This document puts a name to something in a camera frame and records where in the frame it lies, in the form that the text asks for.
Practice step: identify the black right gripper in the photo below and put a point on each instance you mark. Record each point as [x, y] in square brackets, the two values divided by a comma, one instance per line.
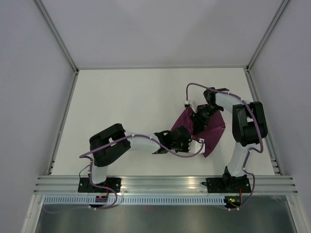
[198, 123]

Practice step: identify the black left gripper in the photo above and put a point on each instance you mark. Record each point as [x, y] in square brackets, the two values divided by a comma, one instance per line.
[186, 149]

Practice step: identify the purple cloth napkin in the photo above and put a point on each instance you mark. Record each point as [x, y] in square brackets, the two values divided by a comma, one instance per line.
[212, 133]

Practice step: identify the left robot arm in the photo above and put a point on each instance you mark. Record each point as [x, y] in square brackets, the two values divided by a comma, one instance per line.
[120, 141]

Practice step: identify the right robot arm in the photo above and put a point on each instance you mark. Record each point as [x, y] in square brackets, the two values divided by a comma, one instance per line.
[249, 128]

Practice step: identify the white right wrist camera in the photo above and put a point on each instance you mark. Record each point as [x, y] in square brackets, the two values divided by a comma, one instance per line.
[191, 105]

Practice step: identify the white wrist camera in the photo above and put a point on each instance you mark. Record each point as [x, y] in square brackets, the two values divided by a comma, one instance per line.
[191, 105]
[197, 146]

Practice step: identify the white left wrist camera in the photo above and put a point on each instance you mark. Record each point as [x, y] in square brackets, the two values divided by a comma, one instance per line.
[197, 146]

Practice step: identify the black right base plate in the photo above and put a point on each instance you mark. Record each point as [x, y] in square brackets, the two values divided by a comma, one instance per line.
[217, 185]

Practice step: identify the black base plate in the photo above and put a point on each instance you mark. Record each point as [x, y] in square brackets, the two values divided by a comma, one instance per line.
[111, 184]
[217, 185]

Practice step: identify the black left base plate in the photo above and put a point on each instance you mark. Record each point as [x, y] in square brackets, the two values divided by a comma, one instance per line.
[111, 184]

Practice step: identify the aluminium front rail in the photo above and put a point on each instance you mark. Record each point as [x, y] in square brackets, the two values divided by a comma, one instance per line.
[166, 185]

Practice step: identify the aluminium right frame post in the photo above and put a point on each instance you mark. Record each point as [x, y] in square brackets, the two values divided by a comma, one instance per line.
[268, 32]

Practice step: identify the aluminium frame post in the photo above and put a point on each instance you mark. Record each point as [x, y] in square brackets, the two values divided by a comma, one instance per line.
[268, 32]
[56, 35]

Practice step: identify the white slotted cable duct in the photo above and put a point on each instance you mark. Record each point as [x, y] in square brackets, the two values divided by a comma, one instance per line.
[135, 200]

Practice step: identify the aluminium left frame post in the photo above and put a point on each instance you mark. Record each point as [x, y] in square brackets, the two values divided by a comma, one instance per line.
[56, 35]

